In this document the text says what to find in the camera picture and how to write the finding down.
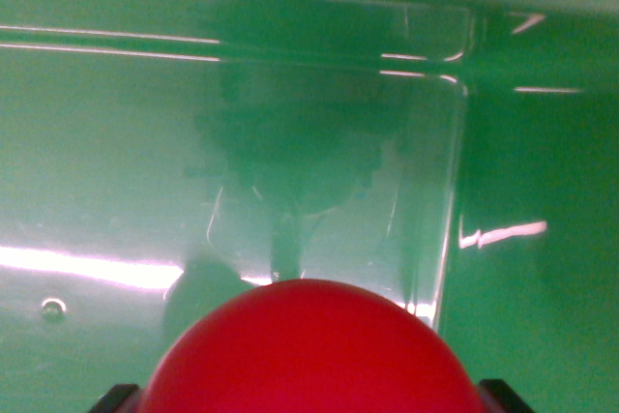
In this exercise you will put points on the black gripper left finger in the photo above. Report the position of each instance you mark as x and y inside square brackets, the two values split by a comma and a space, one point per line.
[116, 398]

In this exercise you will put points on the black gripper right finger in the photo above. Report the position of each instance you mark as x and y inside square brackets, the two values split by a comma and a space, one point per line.
[503, 396]

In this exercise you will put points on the red toy apple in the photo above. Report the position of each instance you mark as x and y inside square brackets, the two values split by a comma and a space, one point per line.
[312, 355]

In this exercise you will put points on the green plastic bin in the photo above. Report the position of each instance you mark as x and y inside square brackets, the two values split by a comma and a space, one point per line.
[145, 142]

